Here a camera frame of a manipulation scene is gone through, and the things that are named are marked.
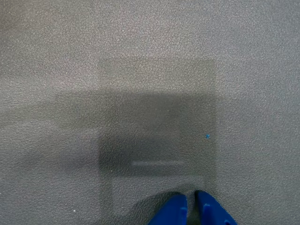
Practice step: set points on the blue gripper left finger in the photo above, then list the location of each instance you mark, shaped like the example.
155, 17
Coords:
174, 211

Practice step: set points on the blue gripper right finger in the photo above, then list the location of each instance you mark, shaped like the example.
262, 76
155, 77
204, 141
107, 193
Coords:
211, 211

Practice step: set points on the grey mat with lettering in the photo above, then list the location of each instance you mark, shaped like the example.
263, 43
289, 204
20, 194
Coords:
117, 70

